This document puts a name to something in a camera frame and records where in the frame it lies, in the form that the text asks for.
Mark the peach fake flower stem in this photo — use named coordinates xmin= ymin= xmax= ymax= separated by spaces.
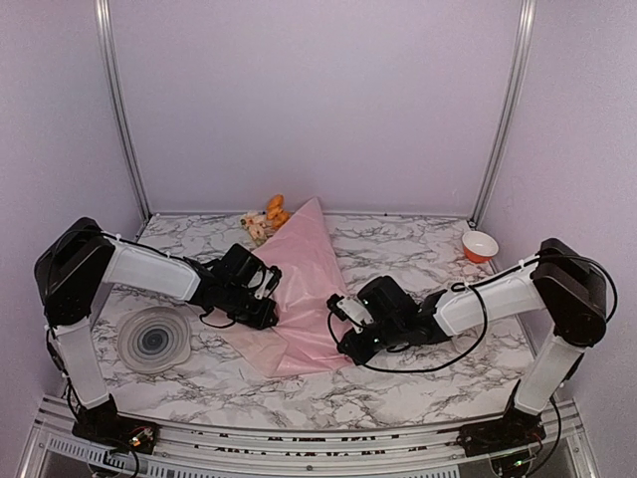
xmin=240 ymin=211 xmax=275 ymax=247

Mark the aluminium frame post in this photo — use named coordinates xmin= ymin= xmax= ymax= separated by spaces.
xmin=95 ymin=0 xmax=152 ymax=220
xmin=470 ymin=0 xmax=537 ymax=227

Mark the pink wrapping paper sheet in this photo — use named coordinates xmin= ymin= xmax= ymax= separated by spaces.
xmin=222 ymin=198 xmax=350 ymax=378

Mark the aluminium frame post left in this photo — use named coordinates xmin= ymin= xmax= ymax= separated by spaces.
xmin=95 ymin=0 xmax=152 ymax=220

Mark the orange bowl white inside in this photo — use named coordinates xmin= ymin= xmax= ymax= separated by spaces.
xmin=461 ymin=230 xmax=500 ymax=264

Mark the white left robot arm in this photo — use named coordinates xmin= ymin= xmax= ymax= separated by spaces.
xmin=34 ymin=217 xmax=283 ymax=443

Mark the orange fake flower stem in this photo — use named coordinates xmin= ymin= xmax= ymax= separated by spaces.
xmin=266 ymin=194 xmax=291 ymax=231

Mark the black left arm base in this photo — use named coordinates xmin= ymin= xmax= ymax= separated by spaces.
xmin=72 ymin=394 xmax=159 ymax=455

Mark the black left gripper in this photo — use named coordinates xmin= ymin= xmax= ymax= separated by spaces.
xmin=220 ymin=282 xmax=277 ymax=329

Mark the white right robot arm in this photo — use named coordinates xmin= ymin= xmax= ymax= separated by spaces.
xmin=326 ymin=238 xmax=618 ymax=446

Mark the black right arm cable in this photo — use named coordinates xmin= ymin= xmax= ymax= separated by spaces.
xmin=325 ymin=248 xmax=621 ymax=373

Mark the aluminium front rail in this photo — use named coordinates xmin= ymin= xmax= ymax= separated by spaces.
xmin=17 ymin=395 xmax=600 ymax=477

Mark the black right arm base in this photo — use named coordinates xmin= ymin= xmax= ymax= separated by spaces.
xmin=456 ymin=395 xmax=546 ymax=457

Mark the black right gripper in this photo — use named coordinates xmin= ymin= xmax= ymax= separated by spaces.
xmin=337 ymin=318 xmax=405 ymax=366

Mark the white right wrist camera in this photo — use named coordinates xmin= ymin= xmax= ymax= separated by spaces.
xmin=326 ymin=294 xmax=373 ymax=334

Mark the aluminium frame post right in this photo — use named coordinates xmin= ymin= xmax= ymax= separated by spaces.
xmin=470 ymin=0 xmax=537 ymax=227

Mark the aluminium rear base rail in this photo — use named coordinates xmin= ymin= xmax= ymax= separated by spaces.
xmin=149 ymin=209 xmax=472 ymax=221

